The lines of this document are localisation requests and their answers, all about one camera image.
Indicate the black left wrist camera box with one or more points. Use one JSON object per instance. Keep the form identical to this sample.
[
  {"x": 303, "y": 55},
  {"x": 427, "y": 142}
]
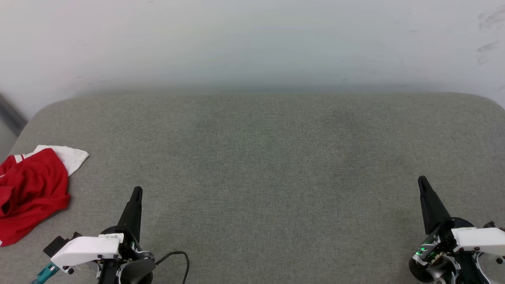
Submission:
[{"x": 56, "y": 245}]

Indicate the grey fabric sofa cushion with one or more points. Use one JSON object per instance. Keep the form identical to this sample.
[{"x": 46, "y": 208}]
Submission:
[{"x": 260, "y": 169}]

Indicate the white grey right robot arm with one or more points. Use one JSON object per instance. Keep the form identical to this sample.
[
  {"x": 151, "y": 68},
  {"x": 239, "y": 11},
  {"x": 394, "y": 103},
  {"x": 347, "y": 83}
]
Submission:
[{"x": 466, "y": 272}]

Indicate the red and white shirt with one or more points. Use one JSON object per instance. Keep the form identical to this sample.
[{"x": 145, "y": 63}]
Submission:
[{"x": 31, "y": 189}]

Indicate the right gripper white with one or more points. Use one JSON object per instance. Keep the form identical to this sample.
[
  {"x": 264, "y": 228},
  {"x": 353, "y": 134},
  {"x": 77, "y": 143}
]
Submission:
[{"x": 479, "y": 240}]

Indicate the dark grey baseboard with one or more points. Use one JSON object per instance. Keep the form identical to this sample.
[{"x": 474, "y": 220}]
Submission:
[{"x": 11, "y": 114}]

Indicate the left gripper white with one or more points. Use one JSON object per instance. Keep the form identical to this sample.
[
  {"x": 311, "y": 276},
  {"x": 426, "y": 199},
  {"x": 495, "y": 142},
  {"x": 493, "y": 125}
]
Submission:
[{"x": 85, "y": 248}]

